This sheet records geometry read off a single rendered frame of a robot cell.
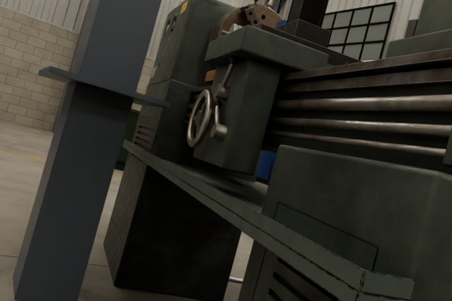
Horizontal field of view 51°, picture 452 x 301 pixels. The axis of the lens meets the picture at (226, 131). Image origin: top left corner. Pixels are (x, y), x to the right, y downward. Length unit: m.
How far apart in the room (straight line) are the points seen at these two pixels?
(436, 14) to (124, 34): 1.07
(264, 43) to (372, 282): 0.68
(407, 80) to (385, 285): 0.35
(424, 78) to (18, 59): 11.21
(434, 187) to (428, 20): 0.44
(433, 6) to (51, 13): 11.27
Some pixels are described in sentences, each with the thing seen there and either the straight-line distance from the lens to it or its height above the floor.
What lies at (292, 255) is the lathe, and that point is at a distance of 0.63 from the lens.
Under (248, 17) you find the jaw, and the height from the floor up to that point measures 1.16.
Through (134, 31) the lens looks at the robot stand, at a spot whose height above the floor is 0.96.
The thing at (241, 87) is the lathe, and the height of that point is 0.79.
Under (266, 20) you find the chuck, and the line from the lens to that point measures 1.94.
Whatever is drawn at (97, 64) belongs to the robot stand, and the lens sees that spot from 1.65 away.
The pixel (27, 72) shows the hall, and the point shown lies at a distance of 11.73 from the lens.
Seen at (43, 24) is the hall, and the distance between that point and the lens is 11.85.
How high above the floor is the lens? 0.64
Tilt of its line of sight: 2 degrees up
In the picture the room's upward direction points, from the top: 15 degrees clockwise
